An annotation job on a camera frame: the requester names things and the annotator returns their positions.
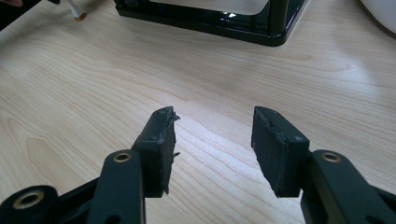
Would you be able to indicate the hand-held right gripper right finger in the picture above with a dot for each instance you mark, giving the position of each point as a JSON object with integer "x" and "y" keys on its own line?
{"x": 280, "y": 155}

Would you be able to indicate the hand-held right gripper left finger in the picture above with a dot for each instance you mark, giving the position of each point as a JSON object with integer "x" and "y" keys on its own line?
{"x": 157, "y": 155}

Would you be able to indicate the red and black shoe rack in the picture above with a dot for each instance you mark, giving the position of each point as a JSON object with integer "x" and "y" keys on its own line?
{"x": 218, "y": 28}

